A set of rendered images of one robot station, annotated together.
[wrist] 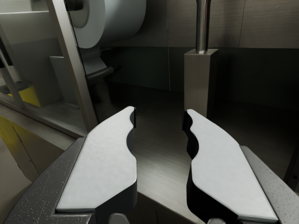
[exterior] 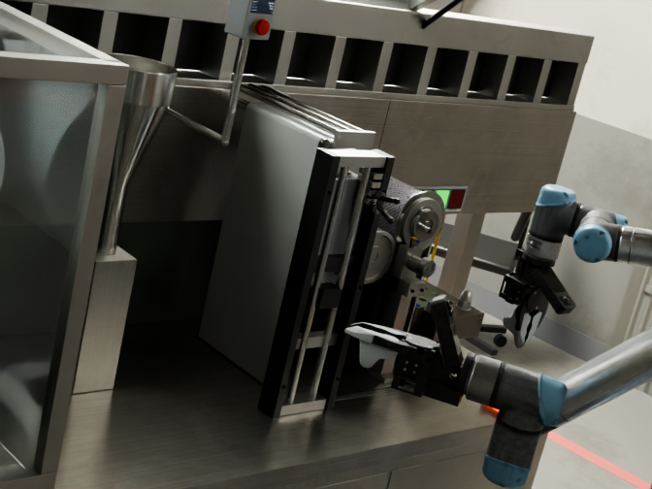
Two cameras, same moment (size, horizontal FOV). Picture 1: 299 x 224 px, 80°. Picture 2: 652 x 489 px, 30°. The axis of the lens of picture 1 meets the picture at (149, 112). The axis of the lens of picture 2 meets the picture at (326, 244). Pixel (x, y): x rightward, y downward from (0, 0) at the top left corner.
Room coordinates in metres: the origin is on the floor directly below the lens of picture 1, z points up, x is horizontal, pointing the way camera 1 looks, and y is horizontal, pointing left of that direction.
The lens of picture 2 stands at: (-0.07, 1.86, 1.93)
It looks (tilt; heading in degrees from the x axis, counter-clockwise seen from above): 17 degrees down; 278
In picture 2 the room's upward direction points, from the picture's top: 13 degrees clockwise
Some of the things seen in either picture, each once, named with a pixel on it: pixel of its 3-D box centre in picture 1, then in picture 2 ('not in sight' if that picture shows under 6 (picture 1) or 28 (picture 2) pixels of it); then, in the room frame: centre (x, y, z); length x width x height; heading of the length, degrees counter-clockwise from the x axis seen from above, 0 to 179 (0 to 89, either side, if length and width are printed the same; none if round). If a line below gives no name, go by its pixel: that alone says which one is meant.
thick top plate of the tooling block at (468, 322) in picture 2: not in sight; (401, 293); (0.12, -0.95, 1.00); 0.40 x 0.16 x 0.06; 143
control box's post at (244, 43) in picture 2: not in sight; (235, 89); (0.46, -0.29, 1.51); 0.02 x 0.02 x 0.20
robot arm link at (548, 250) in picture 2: not in sight; (541, 246); (-0.16, -0.70, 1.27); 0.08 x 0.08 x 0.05
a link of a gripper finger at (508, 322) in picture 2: not in sight; (513, 326); (-0.15, -0.69, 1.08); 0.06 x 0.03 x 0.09; 143
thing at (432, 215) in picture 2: not in sight; (424, 224); (0.09, -0.70, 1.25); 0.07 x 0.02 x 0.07; 53
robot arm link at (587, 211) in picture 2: not in sight; (598, 228); (-0.26, -0.68, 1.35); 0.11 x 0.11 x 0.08; 85
